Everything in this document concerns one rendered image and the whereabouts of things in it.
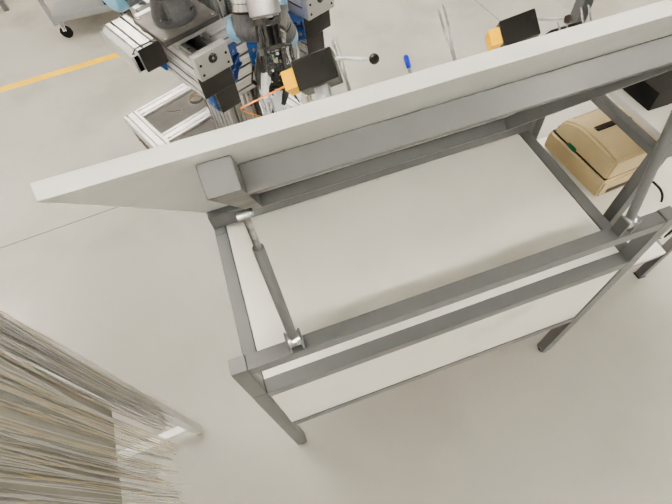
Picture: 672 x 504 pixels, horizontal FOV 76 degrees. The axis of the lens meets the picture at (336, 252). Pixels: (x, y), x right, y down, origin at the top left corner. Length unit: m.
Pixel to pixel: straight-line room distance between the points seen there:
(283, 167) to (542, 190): 1.14
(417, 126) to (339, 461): 1.56
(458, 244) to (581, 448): 1.07
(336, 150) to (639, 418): 1.90
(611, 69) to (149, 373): 2.07
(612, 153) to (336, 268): 0.99
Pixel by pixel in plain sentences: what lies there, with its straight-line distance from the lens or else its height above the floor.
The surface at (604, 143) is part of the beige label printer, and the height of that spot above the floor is 0.85.
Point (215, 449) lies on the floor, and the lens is 2.07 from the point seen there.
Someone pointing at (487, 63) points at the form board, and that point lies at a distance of 0.51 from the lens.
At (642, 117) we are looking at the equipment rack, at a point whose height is 1.06.
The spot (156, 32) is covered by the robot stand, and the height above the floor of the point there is 1.16.
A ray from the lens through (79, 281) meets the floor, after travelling 2.72.
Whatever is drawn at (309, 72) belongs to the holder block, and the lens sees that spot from 0.61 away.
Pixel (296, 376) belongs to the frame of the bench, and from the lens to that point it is 1.20.
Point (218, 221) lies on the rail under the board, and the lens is 1.47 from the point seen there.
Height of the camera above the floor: 1.94
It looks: 57 degrees down
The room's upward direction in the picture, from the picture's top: 8 degrees counter-clockwise
